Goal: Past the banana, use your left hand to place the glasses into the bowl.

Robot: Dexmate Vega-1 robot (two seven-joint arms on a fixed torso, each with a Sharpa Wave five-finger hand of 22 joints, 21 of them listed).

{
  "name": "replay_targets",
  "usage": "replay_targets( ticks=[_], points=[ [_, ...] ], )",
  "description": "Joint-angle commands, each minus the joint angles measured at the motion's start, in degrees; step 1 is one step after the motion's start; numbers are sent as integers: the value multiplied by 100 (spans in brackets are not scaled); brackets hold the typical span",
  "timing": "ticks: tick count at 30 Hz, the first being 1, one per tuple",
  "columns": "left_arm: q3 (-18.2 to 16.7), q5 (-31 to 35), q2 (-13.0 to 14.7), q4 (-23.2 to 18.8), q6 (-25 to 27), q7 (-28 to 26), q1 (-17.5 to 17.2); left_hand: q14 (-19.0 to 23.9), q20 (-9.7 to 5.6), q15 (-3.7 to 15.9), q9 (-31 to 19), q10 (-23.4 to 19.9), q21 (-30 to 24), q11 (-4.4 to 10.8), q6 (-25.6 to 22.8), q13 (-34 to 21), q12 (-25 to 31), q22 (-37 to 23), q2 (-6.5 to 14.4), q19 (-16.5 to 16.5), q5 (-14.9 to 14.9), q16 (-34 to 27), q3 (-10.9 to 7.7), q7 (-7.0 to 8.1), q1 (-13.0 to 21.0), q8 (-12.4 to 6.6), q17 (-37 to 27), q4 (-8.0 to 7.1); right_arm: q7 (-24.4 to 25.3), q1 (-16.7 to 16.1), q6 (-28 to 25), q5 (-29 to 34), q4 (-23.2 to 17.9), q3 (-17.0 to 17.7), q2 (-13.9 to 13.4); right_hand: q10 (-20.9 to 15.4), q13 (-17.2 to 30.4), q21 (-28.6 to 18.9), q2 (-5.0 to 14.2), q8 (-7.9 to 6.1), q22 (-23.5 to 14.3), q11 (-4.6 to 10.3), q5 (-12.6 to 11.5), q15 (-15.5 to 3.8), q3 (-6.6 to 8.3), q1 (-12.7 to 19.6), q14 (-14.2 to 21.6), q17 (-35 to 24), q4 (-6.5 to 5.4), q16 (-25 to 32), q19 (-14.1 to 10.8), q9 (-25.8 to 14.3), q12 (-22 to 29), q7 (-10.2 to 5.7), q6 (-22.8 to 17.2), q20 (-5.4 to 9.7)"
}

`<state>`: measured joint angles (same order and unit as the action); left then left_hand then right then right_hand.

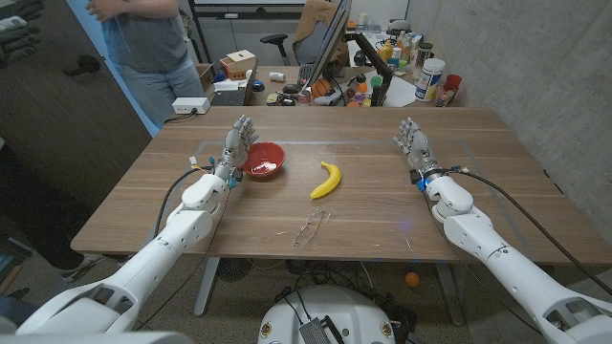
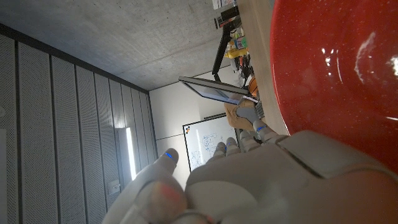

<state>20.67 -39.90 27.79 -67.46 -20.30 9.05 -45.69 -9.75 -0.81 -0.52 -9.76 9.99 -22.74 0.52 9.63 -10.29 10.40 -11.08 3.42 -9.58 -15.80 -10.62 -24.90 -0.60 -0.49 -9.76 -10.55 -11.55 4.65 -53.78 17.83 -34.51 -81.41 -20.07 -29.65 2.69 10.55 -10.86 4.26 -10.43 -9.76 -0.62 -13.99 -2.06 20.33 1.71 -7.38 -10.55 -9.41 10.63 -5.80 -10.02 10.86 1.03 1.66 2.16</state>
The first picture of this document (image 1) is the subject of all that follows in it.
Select black computer monitor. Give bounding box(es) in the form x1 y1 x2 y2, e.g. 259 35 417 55
305 0 353 90

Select grey table leg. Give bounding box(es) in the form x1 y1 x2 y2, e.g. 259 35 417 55
193 256 221 317
433 261 466 327

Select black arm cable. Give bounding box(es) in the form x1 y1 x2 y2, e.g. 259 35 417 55
152 165 216 240
447 167 612 295

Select wooden desk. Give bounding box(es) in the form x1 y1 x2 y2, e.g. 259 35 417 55
243 65 460 108

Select red bowl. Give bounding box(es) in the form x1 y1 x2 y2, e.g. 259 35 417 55
241 141 287 180

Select open cardboard box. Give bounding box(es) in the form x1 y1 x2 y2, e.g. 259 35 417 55
196 63 215 95

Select wooden box orange base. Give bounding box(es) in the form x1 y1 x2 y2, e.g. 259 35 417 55
219 49 258 81

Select black laptop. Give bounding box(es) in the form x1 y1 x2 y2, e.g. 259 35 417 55
209 61 259 107

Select person in grey shirt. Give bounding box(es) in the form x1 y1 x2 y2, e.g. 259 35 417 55
85 0 207 128

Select small orange basketball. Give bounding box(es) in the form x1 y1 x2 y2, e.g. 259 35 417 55
311 77 332 98

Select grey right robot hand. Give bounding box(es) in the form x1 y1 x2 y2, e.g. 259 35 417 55
392 117 444 183

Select person in dark trousers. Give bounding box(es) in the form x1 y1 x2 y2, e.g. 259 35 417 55
0 138 109 283

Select white power box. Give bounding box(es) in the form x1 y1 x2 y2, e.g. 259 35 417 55
171 97 211 116

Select black floor fan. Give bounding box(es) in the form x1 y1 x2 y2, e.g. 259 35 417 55
217 257 253 283

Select office chair brown jacket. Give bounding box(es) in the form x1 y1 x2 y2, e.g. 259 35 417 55
260 0 350 67

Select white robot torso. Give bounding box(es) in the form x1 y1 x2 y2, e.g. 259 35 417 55
0 332 192 344

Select clear frame glasses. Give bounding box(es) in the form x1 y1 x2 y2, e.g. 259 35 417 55
292 206 332 249

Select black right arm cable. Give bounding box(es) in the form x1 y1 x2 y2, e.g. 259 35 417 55
447 167 612 295

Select white canister blue label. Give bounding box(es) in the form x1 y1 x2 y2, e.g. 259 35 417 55
414 57 447 103

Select white paper sheet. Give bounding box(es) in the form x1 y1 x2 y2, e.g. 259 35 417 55
382 75 417 108

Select yellow banana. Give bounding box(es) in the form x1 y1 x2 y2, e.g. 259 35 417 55
310 161 342 201

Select jar with dark lid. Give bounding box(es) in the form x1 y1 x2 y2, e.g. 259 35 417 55
411 41 434 80

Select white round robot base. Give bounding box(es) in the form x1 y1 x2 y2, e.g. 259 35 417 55
257 285 397 344

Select grey ribbed box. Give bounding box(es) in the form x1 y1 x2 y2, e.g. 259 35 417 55
298 317 336 344

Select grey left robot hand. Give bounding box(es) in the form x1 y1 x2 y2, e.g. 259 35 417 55
212 114 260 183

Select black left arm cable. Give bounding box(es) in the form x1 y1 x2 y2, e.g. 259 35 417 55
152 165 216 240

